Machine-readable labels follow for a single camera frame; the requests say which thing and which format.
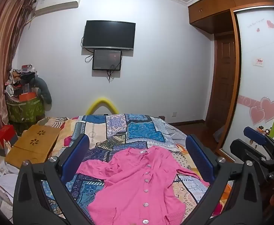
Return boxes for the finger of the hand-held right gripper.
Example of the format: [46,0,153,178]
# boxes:
[243,127,269,147]
[229,139,269,167]

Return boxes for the small black wall monitor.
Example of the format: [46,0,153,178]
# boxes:
[92,49,123,71]

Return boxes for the patchwork printed blanket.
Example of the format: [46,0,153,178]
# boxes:
[42,114,231,225]

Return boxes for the grey plush toy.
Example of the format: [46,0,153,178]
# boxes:
[20,76,52,104]

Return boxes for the wooden lap desk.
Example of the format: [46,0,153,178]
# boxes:
[5,124,62,169]

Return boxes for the pile of white papers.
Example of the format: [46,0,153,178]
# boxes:
[0,155,19,219]

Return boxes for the green patterned bag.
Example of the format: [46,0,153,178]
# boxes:
[7,96,45,123]

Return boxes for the pink knit cardigan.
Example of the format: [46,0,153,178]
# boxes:
[76,145,210,225]

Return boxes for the striped pink curtain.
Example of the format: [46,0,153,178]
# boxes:
[0,0,37,161]

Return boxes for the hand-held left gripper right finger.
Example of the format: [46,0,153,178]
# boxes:
[181,134,262,225]

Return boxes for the wooden wardrobe with heart door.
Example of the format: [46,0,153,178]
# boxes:
[188,0,274,162]

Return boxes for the wall-mounted black television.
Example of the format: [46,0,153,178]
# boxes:
[82,20,136,51]

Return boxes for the pile of household clutter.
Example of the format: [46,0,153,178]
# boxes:
[5,64,39,102]

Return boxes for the red box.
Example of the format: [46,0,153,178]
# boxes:
[0,125,19,149]

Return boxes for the orange box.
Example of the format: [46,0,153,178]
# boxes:
[19,92,37,103]

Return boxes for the white air conditioner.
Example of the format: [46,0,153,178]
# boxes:
[35,0,82,17]

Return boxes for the yellow foam tube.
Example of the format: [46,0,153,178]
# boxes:
[86,97,119,116]

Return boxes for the yellow and orange plush blanket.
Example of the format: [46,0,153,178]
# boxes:
[218,180,235,218]

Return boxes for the brown wooden door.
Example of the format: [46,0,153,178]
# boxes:
[206,35,237,133]

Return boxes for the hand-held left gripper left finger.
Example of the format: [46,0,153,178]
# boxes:
[13,135,97,225]

